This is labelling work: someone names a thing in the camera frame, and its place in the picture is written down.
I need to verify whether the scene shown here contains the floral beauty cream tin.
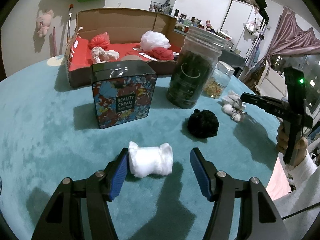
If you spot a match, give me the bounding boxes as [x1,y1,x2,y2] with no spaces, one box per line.
[91,60,157,129]

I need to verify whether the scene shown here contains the tan round powder puff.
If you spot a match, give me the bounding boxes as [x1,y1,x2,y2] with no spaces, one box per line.
[121,55,142,61]

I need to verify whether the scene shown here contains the pink plush toy on wall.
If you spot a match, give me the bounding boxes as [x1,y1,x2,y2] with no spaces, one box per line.
[36,10,54,38]

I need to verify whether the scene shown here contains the cream crochet scrunchie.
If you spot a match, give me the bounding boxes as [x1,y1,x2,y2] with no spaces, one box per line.
[91,47,120,63]

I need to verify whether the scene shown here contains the purple curtain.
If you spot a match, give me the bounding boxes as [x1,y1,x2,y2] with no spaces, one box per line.
[260,6,320,63]

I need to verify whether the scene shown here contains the black fuzzy pompom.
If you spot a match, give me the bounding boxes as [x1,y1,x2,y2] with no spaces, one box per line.
[187,109,220,139]

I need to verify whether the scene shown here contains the person right hand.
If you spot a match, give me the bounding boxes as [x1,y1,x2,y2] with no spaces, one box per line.
[276,125,309,168]

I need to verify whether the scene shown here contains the mop handle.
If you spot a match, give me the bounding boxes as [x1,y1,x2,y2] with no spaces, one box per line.
[66,4,73,44]

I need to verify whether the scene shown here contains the coral red bath pouf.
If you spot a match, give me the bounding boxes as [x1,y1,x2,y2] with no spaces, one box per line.
[88,32,110,50]

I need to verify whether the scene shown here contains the white towel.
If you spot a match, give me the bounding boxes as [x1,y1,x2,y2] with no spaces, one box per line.
[129,141,173,178]

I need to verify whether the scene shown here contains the white bath pouf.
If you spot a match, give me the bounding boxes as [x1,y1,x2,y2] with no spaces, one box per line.
[140,30,171,51]

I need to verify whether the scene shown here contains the white fluffy bunny scrunchie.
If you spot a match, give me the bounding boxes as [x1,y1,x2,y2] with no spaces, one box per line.
[221,90,247,122]

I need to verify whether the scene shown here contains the large glass jar dark contents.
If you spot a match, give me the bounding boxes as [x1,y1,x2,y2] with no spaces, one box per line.
[167,27,226,109]

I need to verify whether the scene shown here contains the cardboard box red lining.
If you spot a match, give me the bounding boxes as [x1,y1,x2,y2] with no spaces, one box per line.
[65,8,186,88]

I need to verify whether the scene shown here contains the small glass jar gold contents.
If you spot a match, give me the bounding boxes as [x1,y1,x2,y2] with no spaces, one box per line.
[203,61,235,99]

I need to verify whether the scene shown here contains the white wardrobe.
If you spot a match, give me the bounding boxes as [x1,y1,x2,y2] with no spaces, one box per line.
[222,0,264,58]

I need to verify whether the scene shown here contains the red knitted ball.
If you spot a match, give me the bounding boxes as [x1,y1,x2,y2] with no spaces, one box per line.
[147,47,174,61]

